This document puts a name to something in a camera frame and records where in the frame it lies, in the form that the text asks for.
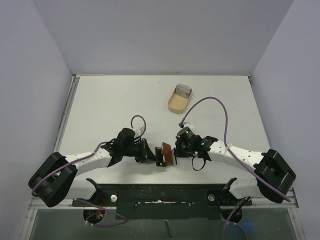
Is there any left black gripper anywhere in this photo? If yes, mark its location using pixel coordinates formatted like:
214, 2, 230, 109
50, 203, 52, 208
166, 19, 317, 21
122, 137, 158, 163

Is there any brown leather card holder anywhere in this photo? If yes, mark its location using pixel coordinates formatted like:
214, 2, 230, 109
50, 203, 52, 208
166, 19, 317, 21
159, 142, 173, 167

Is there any black credit card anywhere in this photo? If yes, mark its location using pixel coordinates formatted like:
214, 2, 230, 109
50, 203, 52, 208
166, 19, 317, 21
155, 147, 167, 167

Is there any silver striped credit card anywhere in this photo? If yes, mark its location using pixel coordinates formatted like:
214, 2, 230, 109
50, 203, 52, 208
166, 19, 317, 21
172, 148, 178, 167

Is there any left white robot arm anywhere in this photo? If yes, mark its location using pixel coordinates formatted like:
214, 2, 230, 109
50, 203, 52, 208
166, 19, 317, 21
28, 128, 159, 208

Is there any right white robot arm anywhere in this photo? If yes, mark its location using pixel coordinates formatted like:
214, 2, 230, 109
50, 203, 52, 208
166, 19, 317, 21
174, 127, 297, 205

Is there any tan oval cardboard tray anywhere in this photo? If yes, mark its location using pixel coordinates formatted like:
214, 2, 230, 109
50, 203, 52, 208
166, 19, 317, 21
167, 89, 191, 114

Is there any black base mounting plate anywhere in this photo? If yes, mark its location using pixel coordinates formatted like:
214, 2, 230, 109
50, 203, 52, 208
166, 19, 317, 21
89, 183, 239, 220

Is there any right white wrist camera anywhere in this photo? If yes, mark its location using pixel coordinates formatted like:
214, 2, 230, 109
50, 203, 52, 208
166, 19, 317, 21
178, 121, 195, 129

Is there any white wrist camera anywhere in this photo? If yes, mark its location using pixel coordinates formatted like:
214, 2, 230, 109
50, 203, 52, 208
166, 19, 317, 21
178, 121, 195, 129
134, 126, 146, 137

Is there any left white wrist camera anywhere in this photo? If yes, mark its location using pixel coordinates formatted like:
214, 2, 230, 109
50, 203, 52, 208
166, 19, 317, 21
134, 126, 146, 137

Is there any aluminium rail left edge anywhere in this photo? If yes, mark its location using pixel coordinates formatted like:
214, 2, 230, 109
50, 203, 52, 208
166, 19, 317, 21
19, 74, 80, 240

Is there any aluminium rail front right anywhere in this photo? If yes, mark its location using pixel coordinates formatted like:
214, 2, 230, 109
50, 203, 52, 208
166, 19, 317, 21
287, 187, 299, 208

